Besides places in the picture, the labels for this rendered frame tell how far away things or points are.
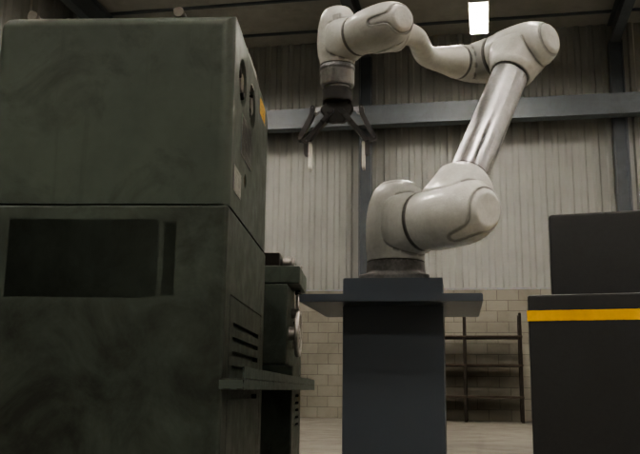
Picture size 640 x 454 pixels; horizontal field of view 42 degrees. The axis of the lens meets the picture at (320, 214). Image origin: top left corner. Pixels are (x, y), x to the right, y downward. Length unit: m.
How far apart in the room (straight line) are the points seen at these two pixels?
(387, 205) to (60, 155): 0.88
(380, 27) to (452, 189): 0.43
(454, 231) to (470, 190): 0.11
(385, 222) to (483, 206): 0.28
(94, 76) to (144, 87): 0.10
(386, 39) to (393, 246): 0.53
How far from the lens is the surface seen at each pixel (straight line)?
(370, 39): 2.08
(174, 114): 1.67
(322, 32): 2.20
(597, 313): 6.59
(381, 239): 2.20
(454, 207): 2.04
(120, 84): 1.72
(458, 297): 2.02
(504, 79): 2.38
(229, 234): 1.61
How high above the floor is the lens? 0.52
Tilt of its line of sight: 12 degrees up
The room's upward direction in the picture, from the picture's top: 1 degrees clockwise
